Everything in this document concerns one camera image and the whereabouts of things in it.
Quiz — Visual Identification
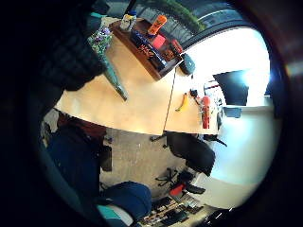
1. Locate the white patterned cup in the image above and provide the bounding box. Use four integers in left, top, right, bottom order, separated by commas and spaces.
119, 13, 137, 33

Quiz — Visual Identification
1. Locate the brown wooden tray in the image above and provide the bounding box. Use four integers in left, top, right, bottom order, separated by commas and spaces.
109, 18, 185, 81

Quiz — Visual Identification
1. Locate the dark blue long box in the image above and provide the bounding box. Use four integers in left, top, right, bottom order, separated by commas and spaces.
130, 29, 169, 71

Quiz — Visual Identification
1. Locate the pink red packet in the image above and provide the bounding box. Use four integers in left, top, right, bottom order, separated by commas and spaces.
151, 33, 168, 50

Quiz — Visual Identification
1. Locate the orange snack packet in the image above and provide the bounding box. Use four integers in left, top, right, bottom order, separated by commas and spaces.
147, 14, 168, 37

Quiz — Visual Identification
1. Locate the the person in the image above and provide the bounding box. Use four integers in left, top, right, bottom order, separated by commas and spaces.
40, 110, 108, 206

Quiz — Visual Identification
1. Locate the dark red packet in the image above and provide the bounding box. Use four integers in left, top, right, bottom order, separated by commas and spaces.
162, 46, 176, 62

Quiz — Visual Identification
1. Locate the red can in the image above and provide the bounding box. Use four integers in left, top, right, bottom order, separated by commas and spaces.
169, 39, 185, 55

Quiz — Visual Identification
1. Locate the black computer mouse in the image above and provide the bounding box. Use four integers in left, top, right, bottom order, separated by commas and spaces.
179, 53, 197, 77

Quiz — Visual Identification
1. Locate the yellow banana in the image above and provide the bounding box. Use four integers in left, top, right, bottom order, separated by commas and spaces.
174, 92, 190, 114

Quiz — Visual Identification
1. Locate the red bottle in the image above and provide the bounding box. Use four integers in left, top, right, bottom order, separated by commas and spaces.
200, 95, 212, 130

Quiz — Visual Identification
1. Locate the blue office chair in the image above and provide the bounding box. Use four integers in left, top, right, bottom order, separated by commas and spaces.
95, 181, 153, 227

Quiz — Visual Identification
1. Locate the black office chair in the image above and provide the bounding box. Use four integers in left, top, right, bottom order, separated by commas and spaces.
150, 131, 228, 178

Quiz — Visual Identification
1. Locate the black monitor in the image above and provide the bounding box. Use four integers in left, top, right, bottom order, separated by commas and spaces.
212, 69, 251, 107

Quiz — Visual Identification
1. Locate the black and red chair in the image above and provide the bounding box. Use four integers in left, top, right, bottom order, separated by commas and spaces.
154, 167, 206, 198

